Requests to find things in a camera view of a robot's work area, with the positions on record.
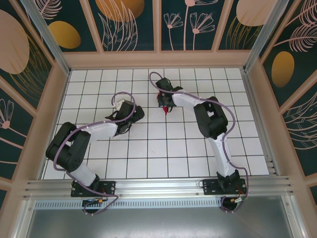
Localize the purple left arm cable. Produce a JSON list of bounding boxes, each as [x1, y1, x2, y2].
[[53, 92, 136, 217]]

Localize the aluminium side rail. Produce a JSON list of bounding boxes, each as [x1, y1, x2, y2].
[[241, 69, 282, 177]]

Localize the perforated metal cable tray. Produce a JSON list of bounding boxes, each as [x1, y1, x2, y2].
[[34, 200, 223, 209]]

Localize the grey metal sheet panel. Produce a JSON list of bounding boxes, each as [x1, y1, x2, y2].
[[14, 194, 307, 238]]

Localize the long aluminium mounting rail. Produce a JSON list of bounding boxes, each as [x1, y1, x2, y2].
[[23, 175, 297, 199]]

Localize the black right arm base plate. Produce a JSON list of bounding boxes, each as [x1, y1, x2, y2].
[[202, 178, 247, 195]]

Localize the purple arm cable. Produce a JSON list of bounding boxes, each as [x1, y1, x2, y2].
[[149, 71, 250, 214], [53, 92, 136, 217]]

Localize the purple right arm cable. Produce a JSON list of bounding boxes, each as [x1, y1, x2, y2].
[[149, 71, 250, 214]]

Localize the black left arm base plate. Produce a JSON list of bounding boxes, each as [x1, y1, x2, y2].
[[71, 178, 116, 198]]

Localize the aluminium frame post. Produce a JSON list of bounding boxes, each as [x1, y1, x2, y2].
[[20, 0, 72, 75], [243, 0, 291, 73]]

